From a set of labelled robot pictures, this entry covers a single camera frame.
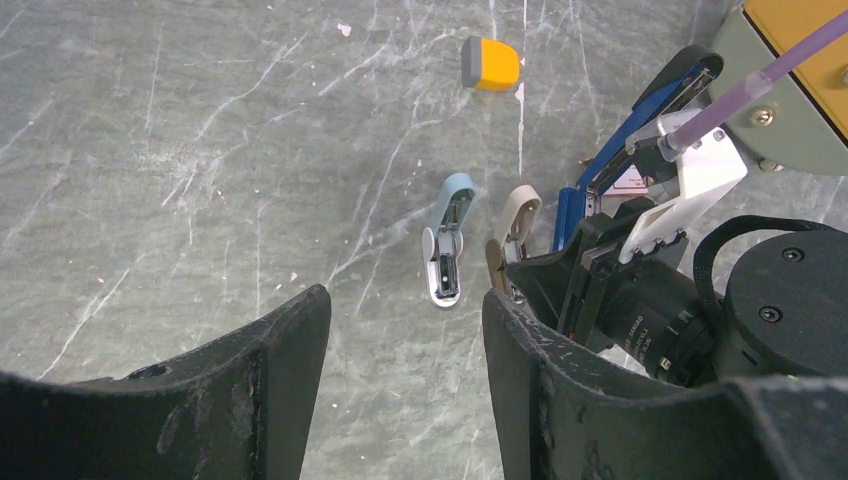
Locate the light blue small stapler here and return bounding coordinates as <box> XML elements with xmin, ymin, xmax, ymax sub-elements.
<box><xmin>421</xmin><ymin>172</ymin><xmax>476</xmax><ymax>309</ymax></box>

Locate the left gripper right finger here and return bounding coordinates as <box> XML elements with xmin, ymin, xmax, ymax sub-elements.
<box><xmin>482</xmin><ymin>290</ymin><xmax>847</xmax><ymax>479</ymax></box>

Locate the beige small stapler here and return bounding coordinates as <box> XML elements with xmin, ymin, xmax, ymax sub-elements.
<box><xmin>485</xmin><ymin>184</ymin><xmax>542</xmax><ymax>304</ymax></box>

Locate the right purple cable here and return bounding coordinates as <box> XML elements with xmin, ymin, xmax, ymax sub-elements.
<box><xmin>665</xmin><ymin>9</ymin><xmax>848</xmax><ymax>154</ymax></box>

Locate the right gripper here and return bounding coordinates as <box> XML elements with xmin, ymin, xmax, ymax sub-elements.
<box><xmin>505</xmin><ymin>198</ymin><xmax>717</xmax><ymax>388</ymax></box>

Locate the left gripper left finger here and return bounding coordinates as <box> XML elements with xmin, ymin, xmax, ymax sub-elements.
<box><xmin>1</xmin><ymin>284</ymin><xmax>331</xmax><ymax>479</ymax></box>

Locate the cream round drawer cabinet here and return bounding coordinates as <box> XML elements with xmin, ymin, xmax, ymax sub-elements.
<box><xmin>708</xmin><ymin>0</ymin><xmax>847</xmax><ymax>176</ymax></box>

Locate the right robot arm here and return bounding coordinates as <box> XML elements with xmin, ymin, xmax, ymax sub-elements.
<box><xmin>505</xmin><ymin>198</ymin><xmax>847</xmax><ymax>388</ymax></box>

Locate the red white staple box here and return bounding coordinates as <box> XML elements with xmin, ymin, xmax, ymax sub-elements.
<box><xmin>602</xmin><ymin>165</ymin><xmax>649</xmax><ymax>197</ymax></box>

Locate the orange cube block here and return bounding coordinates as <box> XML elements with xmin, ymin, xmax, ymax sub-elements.
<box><xmin>460</xmin><ymin>36</ymin><xmax>521</xmax><ymax>92</ymax></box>

